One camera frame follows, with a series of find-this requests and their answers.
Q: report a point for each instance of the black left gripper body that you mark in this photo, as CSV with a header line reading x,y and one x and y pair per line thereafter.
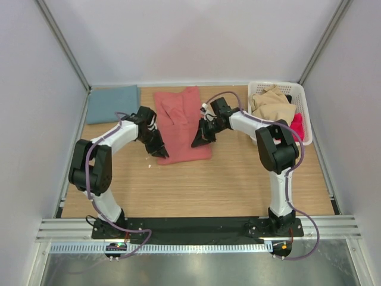
x,y
150,140

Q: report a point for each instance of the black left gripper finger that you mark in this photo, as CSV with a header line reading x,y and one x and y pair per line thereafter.
x,y
161,153
161,144

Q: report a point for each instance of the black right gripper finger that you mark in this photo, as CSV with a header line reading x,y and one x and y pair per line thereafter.
x,y
204,140
199,132

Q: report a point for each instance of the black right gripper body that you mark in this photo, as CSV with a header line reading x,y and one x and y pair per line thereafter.
x,y
212,128

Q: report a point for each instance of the salmon red t-shirt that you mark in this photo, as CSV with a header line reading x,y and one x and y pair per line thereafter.
x,y
178,115

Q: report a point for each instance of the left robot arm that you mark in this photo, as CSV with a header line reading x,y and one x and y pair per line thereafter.
x,y
91,169

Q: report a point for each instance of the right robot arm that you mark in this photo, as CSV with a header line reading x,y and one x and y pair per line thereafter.
x,y
276,148

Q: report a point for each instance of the folded blue-grey t-shirt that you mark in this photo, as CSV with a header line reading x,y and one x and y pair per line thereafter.
x,y
103,103

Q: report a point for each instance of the beige t-shirt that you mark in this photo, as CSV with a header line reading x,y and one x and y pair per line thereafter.
x,y
272,105

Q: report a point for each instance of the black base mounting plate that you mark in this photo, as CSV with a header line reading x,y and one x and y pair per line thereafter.
x,y
212,230

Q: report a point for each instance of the black garment in basket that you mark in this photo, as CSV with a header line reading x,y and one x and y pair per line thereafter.
x,y
289,98

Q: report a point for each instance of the magenta pink t-shirt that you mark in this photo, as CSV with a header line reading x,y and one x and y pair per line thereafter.
x,y
297,125

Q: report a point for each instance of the white plastic laundry basket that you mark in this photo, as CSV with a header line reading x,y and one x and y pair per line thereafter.
x,y
296,91

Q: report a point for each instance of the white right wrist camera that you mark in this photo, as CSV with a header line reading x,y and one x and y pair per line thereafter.
x,y
206,113

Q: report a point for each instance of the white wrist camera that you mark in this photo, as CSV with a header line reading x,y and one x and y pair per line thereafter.
x,y
206,113
152,125

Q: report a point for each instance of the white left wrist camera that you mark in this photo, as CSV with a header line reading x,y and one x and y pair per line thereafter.
x,y
152,125

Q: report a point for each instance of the perforated cable duct strip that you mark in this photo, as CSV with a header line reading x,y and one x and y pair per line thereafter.
x,y
119,248

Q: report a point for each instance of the left aluminium frame post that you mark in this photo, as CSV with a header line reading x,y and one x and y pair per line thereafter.
x,y
56,31

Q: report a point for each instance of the aluminium frame post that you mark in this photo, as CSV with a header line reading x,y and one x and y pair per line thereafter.
x,y
56,31
324,40

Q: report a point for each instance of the aluminium front rail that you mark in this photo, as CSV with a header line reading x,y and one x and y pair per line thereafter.
x,y
72,229

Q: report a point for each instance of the right aluminium frame post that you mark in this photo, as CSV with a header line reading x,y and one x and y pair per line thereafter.
x,y
324,40

